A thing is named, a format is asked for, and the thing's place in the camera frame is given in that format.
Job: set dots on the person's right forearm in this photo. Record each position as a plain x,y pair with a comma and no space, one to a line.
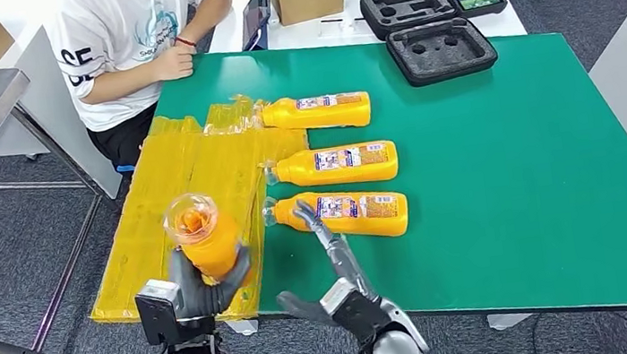
123,85

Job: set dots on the orange detergent bottle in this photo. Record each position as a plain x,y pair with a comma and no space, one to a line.
390,220
301,171
288,116
211,242

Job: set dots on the person's left forearm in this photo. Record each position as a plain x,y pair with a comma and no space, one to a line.
207,15

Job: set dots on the yellow plastic-wrapped mat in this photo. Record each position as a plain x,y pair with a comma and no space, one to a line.
181,168

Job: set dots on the white table foot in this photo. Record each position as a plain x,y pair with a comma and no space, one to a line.
510,320
242,328

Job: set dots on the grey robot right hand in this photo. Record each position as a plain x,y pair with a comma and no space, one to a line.
345,261

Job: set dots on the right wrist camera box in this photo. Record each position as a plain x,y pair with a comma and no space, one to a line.
367,318

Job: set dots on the person's right hand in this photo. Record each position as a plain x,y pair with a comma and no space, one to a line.
174,64

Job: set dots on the black foam-lined case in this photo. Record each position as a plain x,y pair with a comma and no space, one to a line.
436,53

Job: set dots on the dark tablet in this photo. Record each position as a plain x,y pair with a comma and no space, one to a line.
255,18

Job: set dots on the blue chair seat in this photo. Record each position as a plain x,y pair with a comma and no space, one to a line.
125,169

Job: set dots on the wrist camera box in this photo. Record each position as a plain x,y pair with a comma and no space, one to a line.
367,318
157,314

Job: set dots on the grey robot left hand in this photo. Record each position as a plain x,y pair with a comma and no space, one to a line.
197,300

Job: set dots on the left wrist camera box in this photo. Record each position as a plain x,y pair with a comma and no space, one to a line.
157,314

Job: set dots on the clear plastic packet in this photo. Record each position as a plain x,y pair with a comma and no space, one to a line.
349,27

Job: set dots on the person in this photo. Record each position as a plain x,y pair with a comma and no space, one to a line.
116,32

